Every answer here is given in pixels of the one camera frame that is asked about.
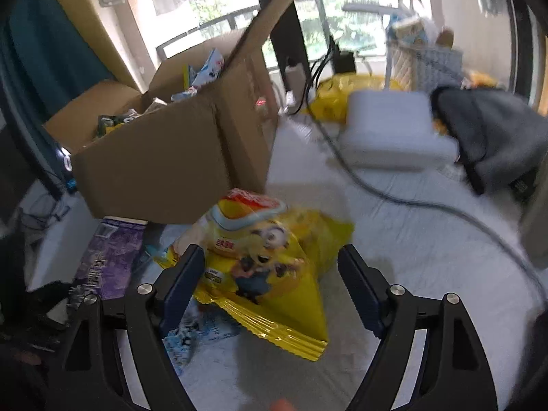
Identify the patterned paper cup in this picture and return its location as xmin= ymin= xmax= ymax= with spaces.
xmin=387 ymin=13 xmax=433 ymax=46

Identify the white basket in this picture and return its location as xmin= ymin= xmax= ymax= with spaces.
xmin=385 ymin=43 xmax=465 ymax=95

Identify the purple snack packet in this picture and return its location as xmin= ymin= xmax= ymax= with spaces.
xmin=71 ymin=217 xmax=144 ymax=309

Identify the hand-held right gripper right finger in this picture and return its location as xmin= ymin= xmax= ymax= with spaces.
xmin=337 ymin=244 xmax=499 ymax=411

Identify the yellow curtain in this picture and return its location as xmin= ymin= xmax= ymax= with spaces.
xmin=47 ymin=0 xmax=157 ymax=95

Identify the grey cloth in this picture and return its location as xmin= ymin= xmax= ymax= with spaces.
xmin=430 ymin=86 xmax=548 ymax=195

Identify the light blue snack packet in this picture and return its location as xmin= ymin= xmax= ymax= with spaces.
xmin=188 ymin=47 xmax=225 ymax=90

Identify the white box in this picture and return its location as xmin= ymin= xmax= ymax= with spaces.
xmin=340 ymin=90 xmax=459 ymax=170

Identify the yellow cartoon snack packet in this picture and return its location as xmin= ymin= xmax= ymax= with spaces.
xmin=154 ymin=187 xmax=356 ymax=362

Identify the teal curtain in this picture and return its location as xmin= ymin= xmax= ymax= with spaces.
xmin=0 ymin=0 xmax=116 ymax=146

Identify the yellow plastic bag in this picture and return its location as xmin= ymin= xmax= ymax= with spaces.
xmin=306 ymin=73 xmax=405 ymax=123

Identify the tablet with clock display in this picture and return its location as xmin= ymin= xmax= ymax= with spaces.
xmin=53 ymin=146 xmax=80 ymax=193

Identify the black power adapter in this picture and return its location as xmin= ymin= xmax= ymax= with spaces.
xmin=334 ymin=50 xmax=358 ymax=73

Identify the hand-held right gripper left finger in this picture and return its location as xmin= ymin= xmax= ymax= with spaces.
xmin=47 ymin=244 xmax=206 ymax=411

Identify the dark window frame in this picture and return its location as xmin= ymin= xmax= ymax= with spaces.
xmin=248 ymin=0 xmax=313 ymax=69

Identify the cardboard box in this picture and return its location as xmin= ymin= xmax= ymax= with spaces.
xmin=43 ymin=0 xmax=311 ymax=225

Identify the long black cable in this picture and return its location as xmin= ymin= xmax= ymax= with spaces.
xmin=308 ymin=43 xmax=548 ymax=304

